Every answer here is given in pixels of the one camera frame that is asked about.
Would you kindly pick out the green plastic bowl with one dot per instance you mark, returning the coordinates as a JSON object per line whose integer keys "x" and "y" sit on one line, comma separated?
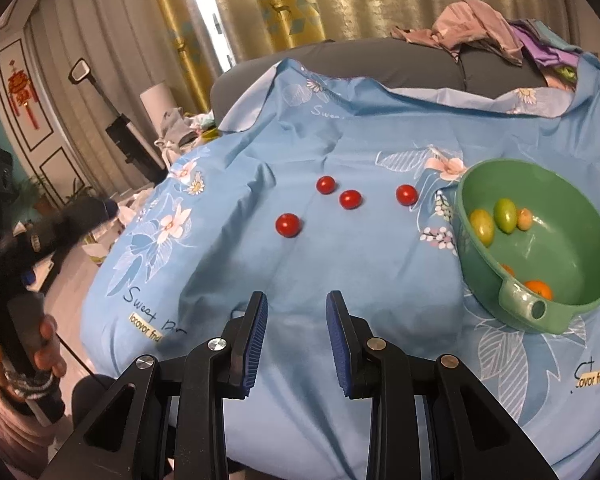
{"x": 560, "y": 240}

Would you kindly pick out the grey clothes heap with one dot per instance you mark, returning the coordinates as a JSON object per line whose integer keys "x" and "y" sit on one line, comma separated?
{"x": 175, "y": 122}

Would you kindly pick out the large orange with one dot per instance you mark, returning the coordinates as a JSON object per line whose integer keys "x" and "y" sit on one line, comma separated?
{"x": 537, "y": 290}

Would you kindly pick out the red cherry tomato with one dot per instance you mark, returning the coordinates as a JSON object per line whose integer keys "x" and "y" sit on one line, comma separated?
{"x": 288, "y": 225}
{"x": 350, "y": 199}
{"x": 407, "y": 195}
{"x": 325, "y": 185}

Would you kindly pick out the white paper roll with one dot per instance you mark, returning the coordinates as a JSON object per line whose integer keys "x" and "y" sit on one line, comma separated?
{"x": 156, "y": 102}

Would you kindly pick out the small orange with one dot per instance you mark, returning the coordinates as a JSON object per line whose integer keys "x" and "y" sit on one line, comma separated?
{"x": 507, "y": 270}

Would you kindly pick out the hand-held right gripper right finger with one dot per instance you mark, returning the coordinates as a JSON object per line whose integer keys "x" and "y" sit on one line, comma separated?
{"x": 337, "y": 340}

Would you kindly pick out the person's left hand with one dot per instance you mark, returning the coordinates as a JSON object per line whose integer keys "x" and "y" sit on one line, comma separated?
{"x": 49, "y": 352}

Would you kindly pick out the black stick vacuum cleaner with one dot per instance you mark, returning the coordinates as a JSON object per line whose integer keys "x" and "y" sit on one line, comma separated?
{"x": 130, "y": 140}

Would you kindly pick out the person's left forearm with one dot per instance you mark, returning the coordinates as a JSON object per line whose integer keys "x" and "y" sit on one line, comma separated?
{"x": 10, "y": 425}

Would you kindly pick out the grey sofa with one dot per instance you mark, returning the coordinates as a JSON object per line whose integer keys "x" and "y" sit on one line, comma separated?
{"x": 380, "y": 65}

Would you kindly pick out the potted green plant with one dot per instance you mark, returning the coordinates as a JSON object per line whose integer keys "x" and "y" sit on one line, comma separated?
{"x": 30, "y": 192}

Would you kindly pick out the yellow-green jujube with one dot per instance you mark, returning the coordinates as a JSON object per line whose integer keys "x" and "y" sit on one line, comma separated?
{"x": 482, "y": 227}

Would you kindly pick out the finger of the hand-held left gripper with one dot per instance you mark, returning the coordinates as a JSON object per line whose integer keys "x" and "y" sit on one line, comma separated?
{"x": 80, "y": 217}

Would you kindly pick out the green cloth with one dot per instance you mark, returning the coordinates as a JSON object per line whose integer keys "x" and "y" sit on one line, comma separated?
{"x": 567, "y": 73}

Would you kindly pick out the yellow patterned curtain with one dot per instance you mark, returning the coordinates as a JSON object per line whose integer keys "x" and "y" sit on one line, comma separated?
{"x": 275, "y": 5}
{"x": 180, "y": 20}

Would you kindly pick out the blue floral bed sheet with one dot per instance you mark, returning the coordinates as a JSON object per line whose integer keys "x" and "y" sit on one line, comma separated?
{"x": 330, "y": 260}

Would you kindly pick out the red knot wall ornament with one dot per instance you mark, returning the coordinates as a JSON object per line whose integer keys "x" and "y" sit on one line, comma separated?
{"x": 22, "y": 91}

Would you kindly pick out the purple cloth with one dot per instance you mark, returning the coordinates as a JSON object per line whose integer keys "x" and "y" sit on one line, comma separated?
{"x": 540, "y": 50}

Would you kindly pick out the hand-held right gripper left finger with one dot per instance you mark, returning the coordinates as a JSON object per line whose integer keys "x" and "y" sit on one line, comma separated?
{"x": 256, "y": 340}

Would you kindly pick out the yellow-brown kumquat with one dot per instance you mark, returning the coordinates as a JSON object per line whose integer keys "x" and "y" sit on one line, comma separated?
{"x": 524, "y": 219}

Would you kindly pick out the pink clothes pile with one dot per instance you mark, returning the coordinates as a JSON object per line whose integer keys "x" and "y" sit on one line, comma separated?
{"x": 470, "y": 25}

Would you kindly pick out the dark green jujube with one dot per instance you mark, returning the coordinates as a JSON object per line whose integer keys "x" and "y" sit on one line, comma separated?
{"x": 505, "y": 215}

